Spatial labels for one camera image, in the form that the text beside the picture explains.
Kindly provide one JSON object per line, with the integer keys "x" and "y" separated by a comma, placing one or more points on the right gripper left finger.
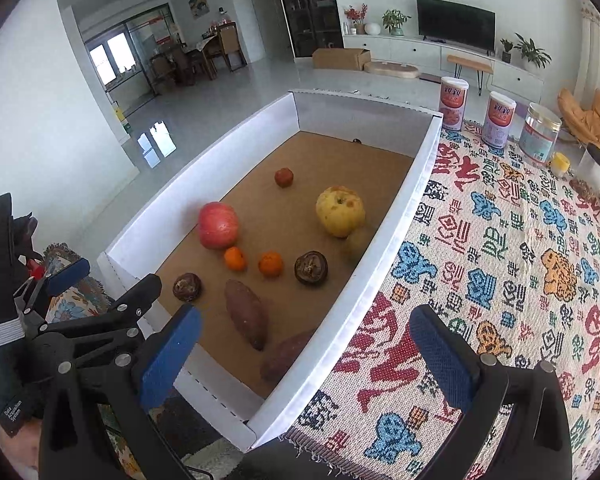
{"x": 125, "y": 371}

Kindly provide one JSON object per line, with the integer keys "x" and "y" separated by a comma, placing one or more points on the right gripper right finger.
{"x": 535, "y": 443}

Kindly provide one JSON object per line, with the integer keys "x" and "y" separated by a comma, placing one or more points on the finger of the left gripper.
{"x": 63, "y": 313}
{"x": 65, "y": 272}

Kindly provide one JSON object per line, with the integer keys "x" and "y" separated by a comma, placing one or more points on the orange tangerine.
{"x": 271, "y": 264}
{"x": 235, "y": 259}

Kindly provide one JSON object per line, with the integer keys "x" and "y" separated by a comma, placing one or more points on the large red apple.
{"x": 218, "y": 226}

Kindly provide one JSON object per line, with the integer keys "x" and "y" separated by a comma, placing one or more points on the yellow apple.
{"x": 340, "y": 210}

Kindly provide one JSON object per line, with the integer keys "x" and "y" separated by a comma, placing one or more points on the brown-green round fruit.
{"x": 356, "y": 243}

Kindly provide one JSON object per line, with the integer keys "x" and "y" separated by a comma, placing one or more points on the near purple sweet potato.
{"x": 247, "y": 313}

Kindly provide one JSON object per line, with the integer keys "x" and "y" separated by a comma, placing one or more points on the purple sweet potato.
{"x": 280, "y": 359}
{"x": 247, "y": 313}

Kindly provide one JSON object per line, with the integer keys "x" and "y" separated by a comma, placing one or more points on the white cardboard box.
{"x": 380, "y": 149}

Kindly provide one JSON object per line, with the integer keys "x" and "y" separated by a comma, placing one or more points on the far purple sweet potato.
{"x": 280, "y": 359}

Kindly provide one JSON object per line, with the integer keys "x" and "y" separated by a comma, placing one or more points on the small yellow lid jar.
{"x": 559, "y": 165}

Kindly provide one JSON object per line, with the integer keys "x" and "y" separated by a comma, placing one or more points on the clear glass jar gold lid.
{"x": 539, "y": 133}

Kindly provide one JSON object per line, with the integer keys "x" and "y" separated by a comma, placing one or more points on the orange cushioned armchair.
{"x": 583, "y": 124}

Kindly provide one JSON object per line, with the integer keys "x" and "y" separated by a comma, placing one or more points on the right purple orange canister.
{"x": 499, "y": 117}

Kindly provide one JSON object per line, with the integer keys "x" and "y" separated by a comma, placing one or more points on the purple orange canister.
{"x": 499, "y": 117}
{"x": 452, "y": 102}

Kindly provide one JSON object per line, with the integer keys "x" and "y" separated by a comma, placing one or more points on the left purple orange canister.
{"x": 452, "y": 102}

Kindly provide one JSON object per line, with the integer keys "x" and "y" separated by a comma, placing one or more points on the brown cardboard box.
{"x": 341, "y": 59}

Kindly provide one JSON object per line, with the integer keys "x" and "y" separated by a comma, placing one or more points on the white tv cabinet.
{"x": 430, "y": 59}

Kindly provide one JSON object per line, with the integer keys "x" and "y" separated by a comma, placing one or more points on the wooden side table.
{"x": 481, "y": 69}

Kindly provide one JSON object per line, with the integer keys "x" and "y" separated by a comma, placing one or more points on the red flower vase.
{"x": 356, "y": 18}

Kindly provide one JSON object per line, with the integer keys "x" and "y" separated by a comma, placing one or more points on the potted green plant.
{"x": 531, "y": 53}

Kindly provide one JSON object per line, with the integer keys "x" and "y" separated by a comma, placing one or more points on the black television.
{"x": 456, "y": 22}

